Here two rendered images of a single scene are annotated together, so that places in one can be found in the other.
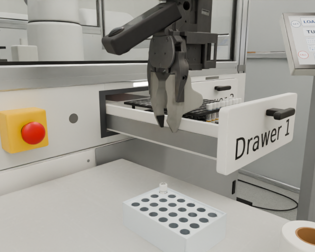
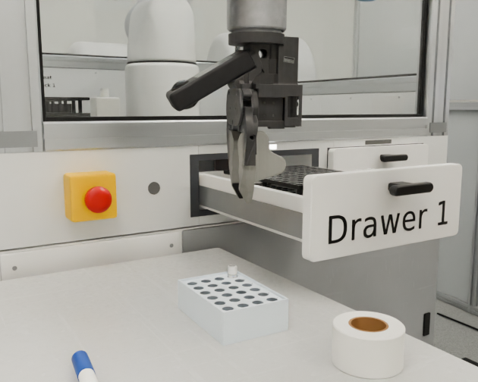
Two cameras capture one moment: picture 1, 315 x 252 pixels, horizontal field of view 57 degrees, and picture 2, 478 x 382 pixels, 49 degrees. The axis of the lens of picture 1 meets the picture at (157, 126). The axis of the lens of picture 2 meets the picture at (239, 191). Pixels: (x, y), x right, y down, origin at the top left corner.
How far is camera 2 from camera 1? 0.28 m
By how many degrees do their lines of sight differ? 15
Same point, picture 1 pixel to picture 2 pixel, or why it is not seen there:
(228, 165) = (316, 249)
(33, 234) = (80, 305)
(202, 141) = (293, 219)
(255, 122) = (366, 198)
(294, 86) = not seen: outside the picture
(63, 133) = (139, 205)
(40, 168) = (108, 246)
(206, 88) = (365, 157)
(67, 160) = (143, 242)
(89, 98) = (176, 163)
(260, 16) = not seen: outside the picture
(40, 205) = (97, 283)
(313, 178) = not seen: outside the picture
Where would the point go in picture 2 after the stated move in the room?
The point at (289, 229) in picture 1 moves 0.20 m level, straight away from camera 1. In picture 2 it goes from (346, 316) to (425, 271)
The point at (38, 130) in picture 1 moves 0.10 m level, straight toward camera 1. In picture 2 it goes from (102, 195) to (94, 208)
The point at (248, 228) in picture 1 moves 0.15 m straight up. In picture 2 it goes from (325, 326) to (328, 198)
